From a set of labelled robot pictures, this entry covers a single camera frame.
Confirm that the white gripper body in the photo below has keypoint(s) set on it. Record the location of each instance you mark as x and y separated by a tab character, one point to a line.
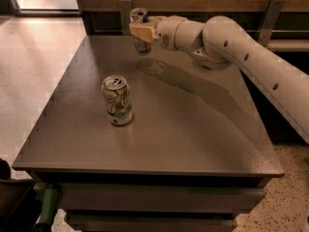
165	32

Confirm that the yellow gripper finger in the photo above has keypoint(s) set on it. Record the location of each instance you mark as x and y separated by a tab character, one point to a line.
156	19
143	31

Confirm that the silver blue redbull can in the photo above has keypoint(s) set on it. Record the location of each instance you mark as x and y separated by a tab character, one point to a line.
141	45

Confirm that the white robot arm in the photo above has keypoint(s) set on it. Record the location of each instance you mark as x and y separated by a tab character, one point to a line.
221	42

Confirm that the green black robot base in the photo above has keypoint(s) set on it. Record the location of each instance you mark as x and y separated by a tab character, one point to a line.
21	209

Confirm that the white green soda can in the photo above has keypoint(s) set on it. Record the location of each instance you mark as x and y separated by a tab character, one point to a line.
116	94

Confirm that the grey drawer cabinet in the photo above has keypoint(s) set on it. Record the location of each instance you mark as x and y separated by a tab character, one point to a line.
194	156

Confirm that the wooden bench with metal brackets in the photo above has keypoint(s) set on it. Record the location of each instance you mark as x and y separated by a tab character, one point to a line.
282	24

